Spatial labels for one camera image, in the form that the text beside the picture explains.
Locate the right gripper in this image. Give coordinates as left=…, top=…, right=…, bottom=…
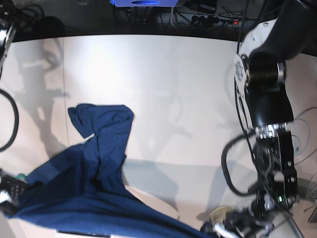
left=0, top=171, right=27, bottom=213

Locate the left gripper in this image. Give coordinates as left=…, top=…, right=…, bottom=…
left=200, top=209, right=275, bottom=238

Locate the blue t-shirt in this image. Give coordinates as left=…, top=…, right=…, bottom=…
left=13, top=104, right=204, bottom=238

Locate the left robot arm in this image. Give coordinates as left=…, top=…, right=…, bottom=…
left=202, top=0, right=317, bottom=238

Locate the green tape roll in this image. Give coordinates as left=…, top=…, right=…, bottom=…
left=15, top=174, right=26, bottom=181

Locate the clear glass jar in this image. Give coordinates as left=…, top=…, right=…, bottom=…
left=209, top=206, right=235, bottom=224

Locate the black power strip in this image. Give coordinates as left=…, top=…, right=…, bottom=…
left=191, top=15, right=239, bottom=27

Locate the blue box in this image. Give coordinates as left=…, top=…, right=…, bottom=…
left=109, top=0, right=179, bottom=7

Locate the coiled white cable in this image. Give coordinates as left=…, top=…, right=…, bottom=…
left=289, top=107, right=317, bottom=166

